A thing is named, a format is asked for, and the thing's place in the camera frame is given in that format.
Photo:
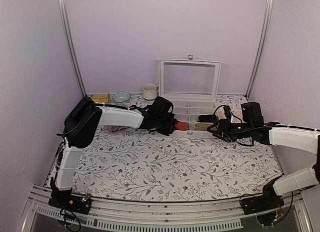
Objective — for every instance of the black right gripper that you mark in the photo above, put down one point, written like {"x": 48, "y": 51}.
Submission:
{"x": 225, "y": 126}

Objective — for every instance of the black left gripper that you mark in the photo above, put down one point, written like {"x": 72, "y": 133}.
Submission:
{"x": 170, "y": 131}

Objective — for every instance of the red and white underwear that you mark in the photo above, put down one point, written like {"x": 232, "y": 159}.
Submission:
{"x": 181, "y": 126}

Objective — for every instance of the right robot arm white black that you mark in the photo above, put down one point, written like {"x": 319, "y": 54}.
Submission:
{"x": 275, "y": 134}

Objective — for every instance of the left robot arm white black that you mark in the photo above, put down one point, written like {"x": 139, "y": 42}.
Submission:
{"x": 80, "y": 128}

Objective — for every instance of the tan rolled underwear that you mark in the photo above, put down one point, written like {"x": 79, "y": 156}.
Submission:
{"x": 201, "y": 126}

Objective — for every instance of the black rolled underwear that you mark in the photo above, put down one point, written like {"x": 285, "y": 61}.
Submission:
{"x": 211, "y": 118}

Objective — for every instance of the beige crumpled underwear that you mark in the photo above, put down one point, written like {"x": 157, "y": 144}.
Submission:
{"x": 236, "y": 113}

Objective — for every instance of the pink crumpled underwear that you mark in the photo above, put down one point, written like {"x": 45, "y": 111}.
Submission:
{"x": 112, "y": 128}

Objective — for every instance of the white ceramic mug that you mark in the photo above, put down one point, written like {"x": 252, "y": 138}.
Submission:
{"x": 149, "y": 91}

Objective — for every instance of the white compartment storage box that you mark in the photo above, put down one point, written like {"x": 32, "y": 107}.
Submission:
{"x": 192, "y": 86}

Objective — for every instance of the light green glass bowl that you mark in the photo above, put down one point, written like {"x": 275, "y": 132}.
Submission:
{"x": 121, "y": 97}

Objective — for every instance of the floral patterned table mat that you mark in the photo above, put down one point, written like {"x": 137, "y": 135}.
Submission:
{"x": 134, "y": 164}

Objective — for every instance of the woven bamboo tray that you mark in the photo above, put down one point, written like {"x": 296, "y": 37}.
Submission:
{"x": 101, "y": 98}

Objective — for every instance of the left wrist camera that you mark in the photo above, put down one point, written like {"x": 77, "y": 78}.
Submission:
{"x": 161, "y": 106}

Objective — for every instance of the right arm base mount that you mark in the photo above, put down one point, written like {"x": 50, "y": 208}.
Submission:
{"x": 254, "y": 204}

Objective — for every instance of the aluminium front rail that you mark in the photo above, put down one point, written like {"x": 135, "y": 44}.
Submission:
{"x": 120, "y": 215}

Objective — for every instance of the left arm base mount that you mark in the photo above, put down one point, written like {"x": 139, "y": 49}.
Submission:
{"x": 75, "y": 203}

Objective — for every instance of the right aluminium frame post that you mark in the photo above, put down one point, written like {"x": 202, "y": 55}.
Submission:
{"x": 261, "y": 45}

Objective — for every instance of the aluminium frame post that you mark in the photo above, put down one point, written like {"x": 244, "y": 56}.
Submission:
{"x": 261, "y": 45}
{"x": 70, "y": 44}

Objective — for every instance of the left aluminium frame post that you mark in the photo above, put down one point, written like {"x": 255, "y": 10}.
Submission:
{"x": 70, "y": 44}

